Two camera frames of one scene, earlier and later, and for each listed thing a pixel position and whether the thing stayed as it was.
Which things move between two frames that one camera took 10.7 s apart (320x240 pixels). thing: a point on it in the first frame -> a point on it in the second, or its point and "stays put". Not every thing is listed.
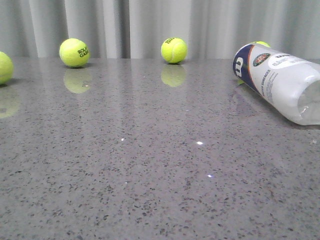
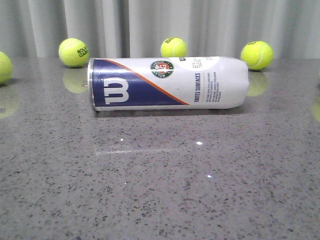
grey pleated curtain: x=137 y=29 stays put
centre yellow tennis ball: x=174 y=50 stays put
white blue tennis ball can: x=290 y=82 -> x=164 y=83
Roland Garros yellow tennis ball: x=74 y=52 stays put
